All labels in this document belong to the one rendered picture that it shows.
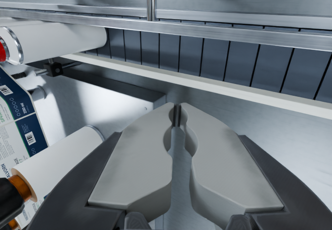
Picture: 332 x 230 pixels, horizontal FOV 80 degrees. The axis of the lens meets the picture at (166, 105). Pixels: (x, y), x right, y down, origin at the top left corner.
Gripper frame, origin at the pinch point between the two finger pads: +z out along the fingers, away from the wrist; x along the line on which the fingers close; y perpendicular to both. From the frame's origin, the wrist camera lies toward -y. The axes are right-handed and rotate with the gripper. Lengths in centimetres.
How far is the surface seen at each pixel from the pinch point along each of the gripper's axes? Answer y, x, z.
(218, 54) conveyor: 0.5, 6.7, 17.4
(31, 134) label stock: 30, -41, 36
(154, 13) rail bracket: -4.8, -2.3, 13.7
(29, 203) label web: 53, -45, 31
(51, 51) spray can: 0.9, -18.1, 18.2
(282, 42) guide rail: -3.2, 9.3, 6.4
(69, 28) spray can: -1.9, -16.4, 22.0
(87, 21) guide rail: -3.3, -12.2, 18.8
